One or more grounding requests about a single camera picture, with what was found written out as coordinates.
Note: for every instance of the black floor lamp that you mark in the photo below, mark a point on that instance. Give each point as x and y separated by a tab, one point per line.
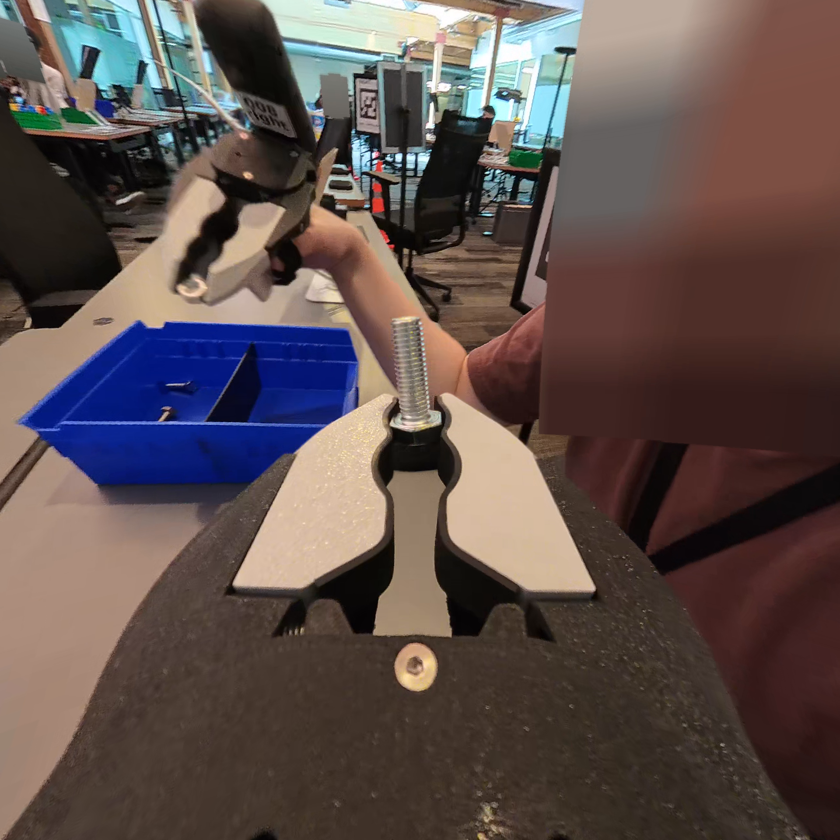
565	50

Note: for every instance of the black office chair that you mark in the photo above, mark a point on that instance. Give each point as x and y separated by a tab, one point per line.
453	170
46	229

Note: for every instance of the grey waste bin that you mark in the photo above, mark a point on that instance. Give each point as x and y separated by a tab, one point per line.
512	226

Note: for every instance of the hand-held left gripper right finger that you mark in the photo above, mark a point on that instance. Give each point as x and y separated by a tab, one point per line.
512	518

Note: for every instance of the framed marker sign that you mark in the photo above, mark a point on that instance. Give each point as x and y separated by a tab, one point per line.
367	105
525	275

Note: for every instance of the person's right forearm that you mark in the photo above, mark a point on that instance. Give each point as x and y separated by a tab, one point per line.
380	289

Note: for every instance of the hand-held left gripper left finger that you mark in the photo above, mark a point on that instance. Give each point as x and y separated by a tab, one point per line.
328	512

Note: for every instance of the orange traffic cone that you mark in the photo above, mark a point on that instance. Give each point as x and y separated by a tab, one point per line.
379	197

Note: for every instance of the person's right hand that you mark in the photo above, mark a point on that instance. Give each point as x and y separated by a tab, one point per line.
331	243

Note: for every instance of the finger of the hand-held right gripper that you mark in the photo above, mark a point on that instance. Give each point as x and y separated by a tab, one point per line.
249	249
187	223

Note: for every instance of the wooden book stand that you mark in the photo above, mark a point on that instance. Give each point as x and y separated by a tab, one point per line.
323	289

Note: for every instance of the steel hex nut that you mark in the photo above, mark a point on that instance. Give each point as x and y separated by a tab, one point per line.
191	287

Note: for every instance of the green plastic bin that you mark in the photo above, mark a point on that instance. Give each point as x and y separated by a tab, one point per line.
525	159

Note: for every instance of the blue plastic bin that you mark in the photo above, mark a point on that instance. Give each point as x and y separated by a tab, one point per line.
164	453

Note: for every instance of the grey display on stand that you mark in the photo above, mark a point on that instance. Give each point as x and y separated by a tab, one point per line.
401	105

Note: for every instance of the steel hex bolt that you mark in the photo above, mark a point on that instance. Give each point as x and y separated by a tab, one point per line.
410	367

